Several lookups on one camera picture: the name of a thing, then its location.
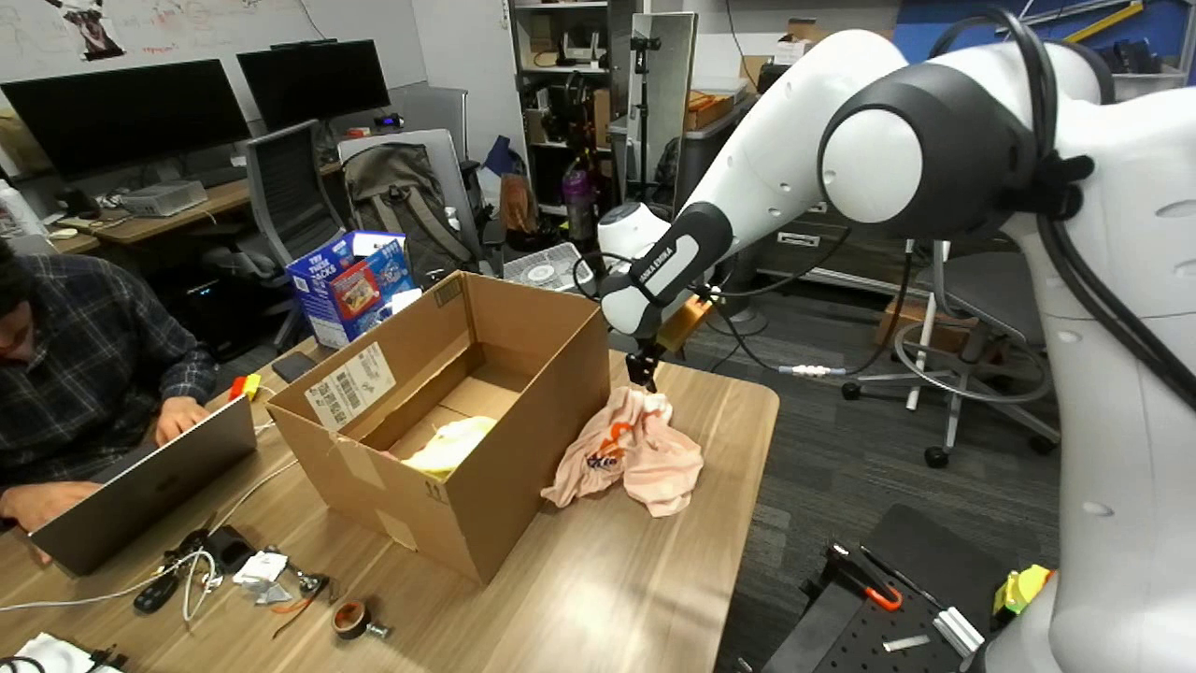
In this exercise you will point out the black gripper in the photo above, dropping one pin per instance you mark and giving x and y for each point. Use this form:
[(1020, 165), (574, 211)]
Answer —
[(644, 356)]

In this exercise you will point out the peach cloth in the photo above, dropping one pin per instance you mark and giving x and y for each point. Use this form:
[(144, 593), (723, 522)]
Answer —
[(647, 459)]

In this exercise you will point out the white cloth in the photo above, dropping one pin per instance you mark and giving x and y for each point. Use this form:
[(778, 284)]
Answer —
[(419, 458)]

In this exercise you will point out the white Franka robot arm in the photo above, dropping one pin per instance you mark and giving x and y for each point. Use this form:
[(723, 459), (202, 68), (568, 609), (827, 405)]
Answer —
[(1122, 310)]

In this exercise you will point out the brown cardboard box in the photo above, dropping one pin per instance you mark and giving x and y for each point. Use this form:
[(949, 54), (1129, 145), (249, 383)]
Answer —
[(500, 497)]

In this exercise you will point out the blue product box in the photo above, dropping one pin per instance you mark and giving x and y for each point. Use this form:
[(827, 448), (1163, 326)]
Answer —
[(357, 287)]

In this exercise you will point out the small cardboard box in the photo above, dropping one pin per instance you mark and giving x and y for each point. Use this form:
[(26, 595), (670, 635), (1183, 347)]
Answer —
[(956, 330)]

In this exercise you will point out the person left hand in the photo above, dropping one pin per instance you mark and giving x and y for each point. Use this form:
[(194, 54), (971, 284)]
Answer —
[(178, 420)]

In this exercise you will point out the person right hand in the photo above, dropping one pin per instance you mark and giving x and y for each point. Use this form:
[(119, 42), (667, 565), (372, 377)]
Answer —
[(38, 502)]

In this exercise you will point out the white plastic bin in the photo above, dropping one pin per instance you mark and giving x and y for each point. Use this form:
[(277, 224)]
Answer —
[(548, 266)]

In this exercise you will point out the grey round trash can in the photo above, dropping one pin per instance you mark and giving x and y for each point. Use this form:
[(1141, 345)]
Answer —
[(691, 163)]

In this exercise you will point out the black tripod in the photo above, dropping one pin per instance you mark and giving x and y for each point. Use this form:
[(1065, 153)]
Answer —
[(644, 123)]

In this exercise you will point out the metal shelf rack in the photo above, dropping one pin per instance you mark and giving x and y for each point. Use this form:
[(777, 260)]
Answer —
[(548, 77)]

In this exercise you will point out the black phone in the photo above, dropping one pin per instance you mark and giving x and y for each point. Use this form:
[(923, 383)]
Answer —
[(298, 368)]

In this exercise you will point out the black drafting chair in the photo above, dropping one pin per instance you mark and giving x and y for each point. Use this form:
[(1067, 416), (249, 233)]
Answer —
[(996, 284)]

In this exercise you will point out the flat cardboard carton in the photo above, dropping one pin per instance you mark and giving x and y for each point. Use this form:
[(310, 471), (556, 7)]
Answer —
[(797, 39)]

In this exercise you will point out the brown tape roll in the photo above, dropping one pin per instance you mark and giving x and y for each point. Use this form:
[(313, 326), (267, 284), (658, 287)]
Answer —
[(353, 616)]

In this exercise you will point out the grey framed mesh chair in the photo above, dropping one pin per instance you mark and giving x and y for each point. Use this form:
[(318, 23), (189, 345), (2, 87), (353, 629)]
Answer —
[(292, 193)]

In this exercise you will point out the clear plastic bag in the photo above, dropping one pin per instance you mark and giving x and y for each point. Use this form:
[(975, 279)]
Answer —
[(300, 585)]

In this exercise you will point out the white paper slip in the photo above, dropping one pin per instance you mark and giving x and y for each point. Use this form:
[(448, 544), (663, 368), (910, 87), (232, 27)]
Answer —
[(259, 565)]

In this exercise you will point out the yellow green tape patch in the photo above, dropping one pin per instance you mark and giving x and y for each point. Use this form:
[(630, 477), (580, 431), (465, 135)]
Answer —
[(1024, 589)]

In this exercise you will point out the blue panel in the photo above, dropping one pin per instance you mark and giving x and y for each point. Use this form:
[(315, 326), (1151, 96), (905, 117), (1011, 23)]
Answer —
[(923, 31)]

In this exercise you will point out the black computer monitor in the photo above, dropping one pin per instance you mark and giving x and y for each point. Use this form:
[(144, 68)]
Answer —
[(127, 117), (313, 82)]

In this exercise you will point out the black pouch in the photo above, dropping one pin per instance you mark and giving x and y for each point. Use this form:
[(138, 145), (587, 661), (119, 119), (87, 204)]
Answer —
[(231, 548)]

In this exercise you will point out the silver laptop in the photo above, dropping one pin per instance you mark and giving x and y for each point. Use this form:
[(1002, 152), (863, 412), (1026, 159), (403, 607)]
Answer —
[(138, 489)]

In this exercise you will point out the black remote control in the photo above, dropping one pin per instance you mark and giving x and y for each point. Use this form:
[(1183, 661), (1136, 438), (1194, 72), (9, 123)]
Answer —
[(158, 589)]

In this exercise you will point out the person in plaid shirt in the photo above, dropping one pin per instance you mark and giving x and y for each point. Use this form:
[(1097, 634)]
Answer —
[(87, 360)]

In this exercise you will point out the dog picture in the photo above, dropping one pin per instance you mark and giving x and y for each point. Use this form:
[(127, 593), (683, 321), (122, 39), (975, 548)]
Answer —
[(97, 27)]

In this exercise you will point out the magazine paper stack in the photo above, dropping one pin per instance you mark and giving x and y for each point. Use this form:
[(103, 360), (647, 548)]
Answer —
[(52, 654)]

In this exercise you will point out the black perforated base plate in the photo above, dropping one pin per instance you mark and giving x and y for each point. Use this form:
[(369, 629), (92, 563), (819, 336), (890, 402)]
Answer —
[(824, 640)]

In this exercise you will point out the silver metal bracket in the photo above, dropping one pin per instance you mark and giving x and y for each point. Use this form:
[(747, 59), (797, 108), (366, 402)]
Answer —
[(956, 629)]

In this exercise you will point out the wooden wall desk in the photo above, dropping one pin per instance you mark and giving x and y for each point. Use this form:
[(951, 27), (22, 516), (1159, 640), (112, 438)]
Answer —
[(163, 220)]

